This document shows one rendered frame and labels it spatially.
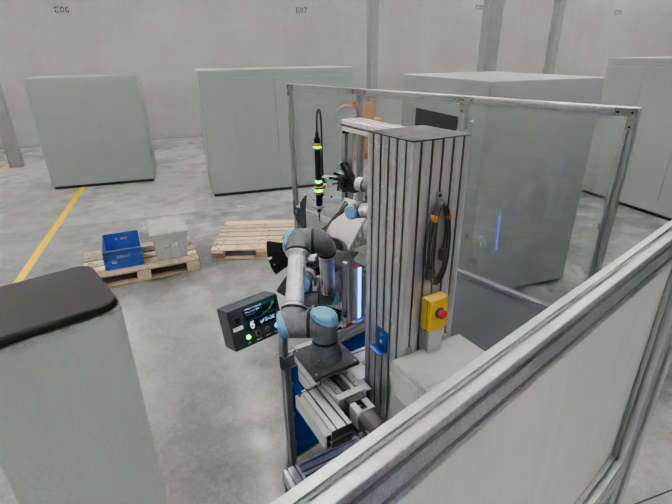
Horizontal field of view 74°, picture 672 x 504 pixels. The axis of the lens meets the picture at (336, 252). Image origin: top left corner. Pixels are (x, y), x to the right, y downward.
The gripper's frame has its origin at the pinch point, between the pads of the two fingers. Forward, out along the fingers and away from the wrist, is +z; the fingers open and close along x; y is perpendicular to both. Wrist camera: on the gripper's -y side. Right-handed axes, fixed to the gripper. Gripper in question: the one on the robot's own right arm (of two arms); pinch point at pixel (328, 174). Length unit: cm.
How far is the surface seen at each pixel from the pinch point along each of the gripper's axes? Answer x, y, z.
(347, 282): 32, 86, 13
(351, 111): 63, -25, 34
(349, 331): -17, 83, -28
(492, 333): 55, 99, -84
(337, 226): 33, 46, 21
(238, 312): -84, 42, -18
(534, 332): -139, -33, -151
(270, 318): -70, 51, -23
